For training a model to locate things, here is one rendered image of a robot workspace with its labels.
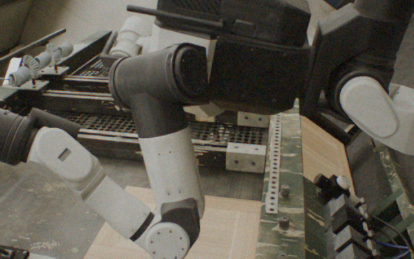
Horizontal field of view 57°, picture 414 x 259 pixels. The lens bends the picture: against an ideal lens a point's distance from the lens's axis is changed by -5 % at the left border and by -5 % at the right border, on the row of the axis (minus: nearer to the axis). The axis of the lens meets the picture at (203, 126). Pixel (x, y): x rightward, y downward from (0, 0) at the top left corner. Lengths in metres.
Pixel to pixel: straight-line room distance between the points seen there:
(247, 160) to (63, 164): 0.73
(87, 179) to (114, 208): 0.07
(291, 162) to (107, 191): 0.72
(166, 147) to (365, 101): 0.40
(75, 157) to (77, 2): 6.57
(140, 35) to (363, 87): 0.49
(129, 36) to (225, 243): 0.55
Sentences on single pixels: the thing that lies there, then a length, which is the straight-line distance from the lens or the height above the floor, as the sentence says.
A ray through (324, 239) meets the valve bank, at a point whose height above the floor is 0.74.
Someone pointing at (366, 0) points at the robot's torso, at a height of 1.06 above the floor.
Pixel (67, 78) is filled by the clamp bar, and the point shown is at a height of 1.75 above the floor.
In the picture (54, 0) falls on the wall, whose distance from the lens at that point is 7.45.
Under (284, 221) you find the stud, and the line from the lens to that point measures 1.01.
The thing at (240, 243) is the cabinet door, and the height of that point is 0.92.
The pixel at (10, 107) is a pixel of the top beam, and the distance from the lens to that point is 1.85.
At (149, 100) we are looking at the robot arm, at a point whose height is 1.29.
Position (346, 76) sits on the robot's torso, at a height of 1.01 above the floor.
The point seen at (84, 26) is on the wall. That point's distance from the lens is 7.28.
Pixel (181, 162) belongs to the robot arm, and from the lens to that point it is 0.67.
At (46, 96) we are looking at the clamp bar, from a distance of 1.85.
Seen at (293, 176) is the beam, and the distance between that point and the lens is 1.23.
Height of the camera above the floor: 1.26
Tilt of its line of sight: 6 degrees down
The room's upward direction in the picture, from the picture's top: 56 degrees counter-clockwise
